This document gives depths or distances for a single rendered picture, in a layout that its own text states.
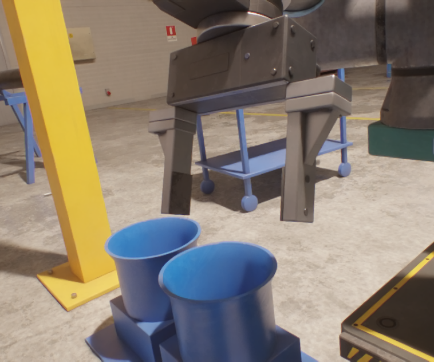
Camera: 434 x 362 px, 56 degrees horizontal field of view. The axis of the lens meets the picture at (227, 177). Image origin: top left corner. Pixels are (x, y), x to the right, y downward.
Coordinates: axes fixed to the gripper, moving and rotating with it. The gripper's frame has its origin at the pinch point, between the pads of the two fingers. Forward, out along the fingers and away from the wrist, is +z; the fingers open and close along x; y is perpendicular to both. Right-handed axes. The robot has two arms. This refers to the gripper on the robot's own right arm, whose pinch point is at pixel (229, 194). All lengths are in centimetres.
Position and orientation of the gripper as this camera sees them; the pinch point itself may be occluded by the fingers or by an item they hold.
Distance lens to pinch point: 34.7
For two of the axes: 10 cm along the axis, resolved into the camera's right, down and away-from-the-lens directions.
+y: 6.5, 1.1, 7.5
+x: -7.6, 0.2, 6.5
